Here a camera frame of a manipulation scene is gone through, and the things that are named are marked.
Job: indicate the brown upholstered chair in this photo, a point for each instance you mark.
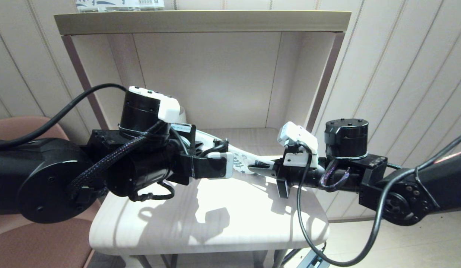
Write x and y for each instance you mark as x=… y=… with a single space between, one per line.
x=37 y=245

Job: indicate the black power adapter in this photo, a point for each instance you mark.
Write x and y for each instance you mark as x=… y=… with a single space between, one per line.
x=308 y=260

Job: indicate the white floral zipper pouch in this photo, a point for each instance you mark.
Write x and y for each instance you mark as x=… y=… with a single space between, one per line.
x=249 y=160

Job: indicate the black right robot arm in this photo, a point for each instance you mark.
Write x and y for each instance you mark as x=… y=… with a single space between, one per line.
x=420 y=190

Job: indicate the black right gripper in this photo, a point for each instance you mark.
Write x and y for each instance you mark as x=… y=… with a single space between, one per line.
x=312 y=176

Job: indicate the white ribbed ceramic mug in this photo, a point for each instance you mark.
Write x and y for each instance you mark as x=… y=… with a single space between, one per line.
x=182 y=117

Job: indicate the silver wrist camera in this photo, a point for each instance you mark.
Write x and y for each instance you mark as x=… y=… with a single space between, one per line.
x=288 y=134
x=229 y=165

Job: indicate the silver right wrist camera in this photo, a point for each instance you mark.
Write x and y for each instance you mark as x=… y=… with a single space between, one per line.
x=288 y=134

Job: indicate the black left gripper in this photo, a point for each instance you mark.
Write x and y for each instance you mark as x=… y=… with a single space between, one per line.
x=192 y=134

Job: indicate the white blue patterned package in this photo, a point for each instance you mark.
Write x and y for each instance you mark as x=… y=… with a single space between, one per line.
x=118 y=3

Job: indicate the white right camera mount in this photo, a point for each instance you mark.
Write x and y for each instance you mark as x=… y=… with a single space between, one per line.
x=307 y=149

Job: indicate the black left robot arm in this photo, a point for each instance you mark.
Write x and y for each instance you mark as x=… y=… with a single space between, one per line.
x=40 y=175

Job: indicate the light wood shelf desk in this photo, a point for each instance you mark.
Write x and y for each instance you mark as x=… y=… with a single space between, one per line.
x=234 y=74

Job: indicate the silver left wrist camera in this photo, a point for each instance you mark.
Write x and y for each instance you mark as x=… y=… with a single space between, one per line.
x=229 y=165

